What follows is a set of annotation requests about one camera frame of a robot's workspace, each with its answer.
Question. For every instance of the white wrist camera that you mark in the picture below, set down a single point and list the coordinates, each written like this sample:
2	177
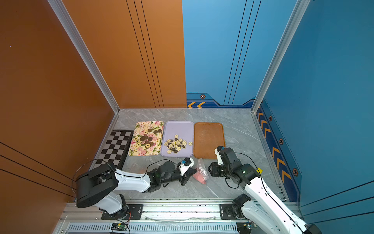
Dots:
217	152
185	165

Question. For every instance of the lavender plastic tray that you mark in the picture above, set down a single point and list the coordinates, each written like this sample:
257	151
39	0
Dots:
185	129

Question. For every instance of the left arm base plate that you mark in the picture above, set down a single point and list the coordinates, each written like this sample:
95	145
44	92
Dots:
134	212

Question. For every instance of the poured mixed cookies pile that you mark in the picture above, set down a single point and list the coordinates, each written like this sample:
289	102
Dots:
176	144

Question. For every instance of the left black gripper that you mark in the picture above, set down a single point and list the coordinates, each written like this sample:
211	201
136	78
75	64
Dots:
186	176

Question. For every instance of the left green circuit board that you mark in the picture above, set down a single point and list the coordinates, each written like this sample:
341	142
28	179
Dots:
120	228

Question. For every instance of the right green circuit board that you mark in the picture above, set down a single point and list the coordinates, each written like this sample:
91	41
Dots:
245	227

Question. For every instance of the floral pattern tray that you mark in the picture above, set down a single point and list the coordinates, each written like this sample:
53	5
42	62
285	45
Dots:
146	138

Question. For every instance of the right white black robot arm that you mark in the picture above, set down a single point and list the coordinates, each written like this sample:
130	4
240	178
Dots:
258	203

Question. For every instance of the aluminium front rail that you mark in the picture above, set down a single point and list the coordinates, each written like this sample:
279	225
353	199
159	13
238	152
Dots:
155	210

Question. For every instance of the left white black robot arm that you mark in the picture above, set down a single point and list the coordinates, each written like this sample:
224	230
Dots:
100	186

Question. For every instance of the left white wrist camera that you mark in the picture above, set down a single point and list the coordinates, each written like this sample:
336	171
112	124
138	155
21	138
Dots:
185	165

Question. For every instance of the green circuit board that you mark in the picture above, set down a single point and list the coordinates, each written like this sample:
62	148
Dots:
245	227
120	228

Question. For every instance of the brown plastic tray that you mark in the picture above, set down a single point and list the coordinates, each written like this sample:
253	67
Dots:
207	137

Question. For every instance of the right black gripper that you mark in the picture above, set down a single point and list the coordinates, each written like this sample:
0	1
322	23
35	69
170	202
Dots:
214	172

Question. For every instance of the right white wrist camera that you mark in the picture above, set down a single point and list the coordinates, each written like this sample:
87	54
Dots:
217	152

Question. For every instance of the black white checkerboard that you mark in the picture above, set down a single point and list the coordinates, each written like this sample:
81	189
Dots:
115	149

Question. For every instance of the ziploc bag pink cookies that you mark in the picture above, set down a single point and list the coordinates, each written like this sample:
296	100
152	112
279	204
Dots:
202	173

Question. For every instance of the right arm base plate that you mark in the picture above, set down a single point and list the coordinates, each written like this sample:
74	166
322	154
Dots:
231	211

